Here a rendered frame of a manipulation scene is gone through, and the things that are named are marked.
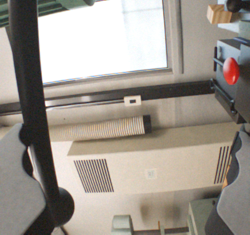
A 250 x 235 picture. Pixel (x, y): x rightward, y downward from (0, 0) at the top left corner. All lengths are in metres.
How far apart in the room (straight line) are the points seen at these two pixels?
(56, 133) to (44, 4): 1.58
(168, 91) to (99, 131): 0.63
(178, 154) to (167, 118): 0.34
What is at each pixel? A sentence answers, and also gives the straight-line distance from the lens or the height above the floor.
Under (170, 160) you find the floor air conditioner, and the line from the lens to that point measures 1.65.
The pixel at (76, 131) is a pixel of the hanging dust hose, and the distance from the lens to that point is 1.67.
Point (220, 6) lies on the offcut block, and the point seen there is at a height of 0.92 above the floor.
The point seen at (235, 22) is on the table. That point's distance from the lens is 0.49.
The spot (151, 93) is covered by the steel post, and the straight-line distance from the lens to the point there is 1.54.
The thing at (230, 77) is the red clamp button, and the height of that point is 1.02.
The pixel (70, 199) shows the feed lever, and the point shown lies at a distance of 0.17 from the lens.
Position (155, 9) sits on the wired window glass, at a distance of 1.57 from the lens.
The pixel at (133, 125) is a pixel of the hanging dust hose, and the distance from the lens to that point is 1.56.
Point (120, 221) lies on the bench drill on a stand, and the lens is 2.16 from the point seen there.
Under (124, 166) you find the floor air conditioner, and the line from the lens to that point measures 1.67.
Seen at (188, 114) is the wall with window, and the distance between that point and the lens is 1.77.
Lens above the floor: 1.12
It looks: 6 degrees up
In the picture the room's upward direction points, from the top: 96 degrees counter-clockwise
